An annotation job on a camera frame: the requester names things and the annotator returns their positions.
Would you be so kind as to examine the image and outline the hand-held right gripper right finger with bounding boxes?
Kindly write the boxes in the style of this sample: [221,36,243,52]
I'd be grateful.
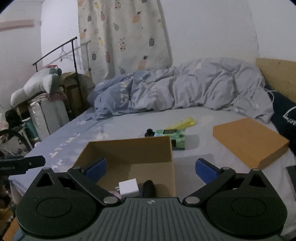
[182,158,272,206]

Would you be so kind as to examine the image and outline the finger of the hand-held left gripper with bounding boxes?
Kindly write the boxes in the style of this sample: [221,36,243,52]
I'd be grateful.
[22,155,46,169]

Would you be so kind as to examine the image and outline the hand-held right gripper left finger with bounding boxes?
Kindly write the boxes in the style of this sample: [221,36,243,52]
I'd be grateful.
[30,158,121,206]

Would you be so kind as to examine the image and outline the white charger plug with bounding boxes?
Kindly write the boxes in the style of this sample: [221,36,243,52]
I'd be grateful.
[115,178,140,199]

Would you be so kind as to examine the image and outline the brown cardboard box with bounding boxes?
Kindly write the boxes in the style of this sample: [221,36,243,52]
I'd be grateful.
[73,136,176,200]

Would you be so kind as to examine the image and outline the orange cardboard box lid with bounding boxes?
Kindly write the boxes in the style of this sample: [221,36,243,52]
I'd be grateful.
[212,117,290,170]

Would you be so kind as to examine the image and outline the dark cylindrical object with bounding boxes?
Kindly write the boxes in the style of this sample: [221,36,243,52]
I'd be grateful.
[141,180,157,199]

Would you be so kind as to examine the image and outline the teal plastic bin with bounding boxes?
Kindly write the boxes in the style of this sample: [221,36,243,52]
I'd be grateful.
[23,118,38,141]

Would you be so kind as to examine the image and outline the light blue printed bed sheet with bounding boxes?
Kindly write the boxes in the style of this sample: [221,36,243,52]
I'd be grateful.
[9,106,296,238]

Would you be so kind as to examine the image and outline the green printed packet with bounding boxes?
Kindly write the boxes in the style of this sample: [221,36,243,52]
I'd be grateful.
[154,128,187,151]

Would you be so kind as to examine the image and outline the grey zipped storage bag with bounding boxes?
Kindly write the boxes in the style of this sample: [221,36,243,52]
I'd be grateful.
[28,97,70,142]

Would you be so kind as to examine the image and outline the yellow transparent packet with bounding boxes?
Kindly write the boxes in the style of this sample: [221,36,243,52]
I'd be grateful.
[165,116,196,130]

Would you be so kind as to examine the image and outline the pink patterned cloth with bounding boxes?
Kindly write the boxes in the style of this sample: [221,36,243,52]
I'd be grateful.
[46,87,68,102]

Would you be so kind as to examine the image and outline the white and green plush toy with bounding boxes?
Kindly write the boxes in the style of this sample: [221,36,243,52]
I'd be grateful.
[10,67,63,108]

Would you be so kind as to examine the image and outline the brown cardboard carton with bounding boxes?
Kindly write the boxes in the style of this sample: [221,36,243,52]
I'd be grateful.
[60,72,93,114]

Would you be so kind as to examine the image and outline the light blue crumpled duvet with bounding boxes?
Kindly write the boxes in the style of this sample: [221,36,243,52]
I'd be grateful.
[86,57,275,124]

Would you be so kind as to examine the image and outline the dark flat object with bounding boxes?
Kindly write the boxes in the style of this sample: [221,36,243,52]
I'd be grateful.
[286,165,296,184]

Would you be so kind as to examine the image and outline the dark blue printed pillow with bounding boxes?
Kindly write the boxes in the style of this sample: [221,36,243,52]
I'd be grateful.
[265,86,296,142]

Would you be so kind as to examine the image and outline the black metal clothes rack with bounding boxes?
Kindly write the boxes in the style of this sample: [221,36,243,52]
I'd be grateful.
[32,36,85,112]

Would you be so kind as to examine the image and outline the wooden headboard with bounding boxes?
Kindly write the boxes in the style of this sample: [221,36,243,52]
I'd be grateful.
[255,58,296,103]

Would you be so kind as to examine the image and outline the pineapple print curtain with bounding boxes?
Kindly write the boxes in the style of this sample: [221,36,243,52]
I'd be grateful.
[77,0,173,81]

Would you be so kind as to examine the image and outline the black round frame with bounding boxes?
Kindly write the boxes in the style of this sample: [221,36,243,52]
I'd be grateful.
[0,129,33,152]

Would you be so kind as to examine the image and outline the white cable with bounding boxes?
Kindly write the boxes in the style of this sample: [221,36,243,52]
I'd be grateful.
[233,83,276,114]

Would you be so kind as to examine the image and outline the white wire hangers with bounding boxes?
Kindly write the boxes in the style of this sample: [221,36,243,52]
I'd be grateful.
[58,44,70,62]

